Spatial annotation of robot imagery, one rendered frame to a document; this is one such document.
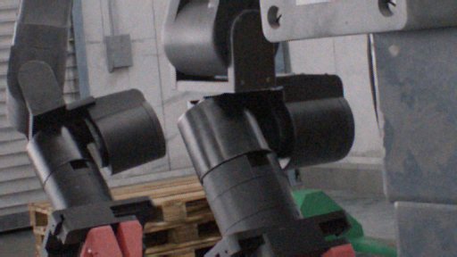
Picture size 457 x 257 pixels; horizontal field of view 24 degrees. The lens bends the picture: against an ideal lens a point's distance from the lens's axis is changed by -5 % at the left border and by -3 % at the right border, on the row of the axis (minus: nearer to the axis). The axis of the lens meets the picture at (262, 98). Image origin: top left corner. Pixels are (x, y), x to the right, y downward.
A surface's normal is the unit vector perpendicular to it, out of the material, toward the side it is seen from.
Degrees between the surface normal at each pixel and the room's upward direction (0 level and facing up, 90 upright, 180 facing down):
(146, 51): 90
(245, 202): 68
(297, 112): 57
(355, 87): 90
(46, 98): 61
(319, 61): 90
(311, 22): 90
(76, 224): 45
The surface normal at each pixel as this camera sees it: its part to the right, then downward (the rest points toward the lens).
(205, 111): -0.26, -0.29
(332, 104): 0.41, -0.64
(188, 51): -0.74, 0.40
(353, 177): -0.81, 0.11
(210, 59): -0.66, 0.58
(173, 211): 0.51, -0.01
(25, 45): 0.15, -0.46
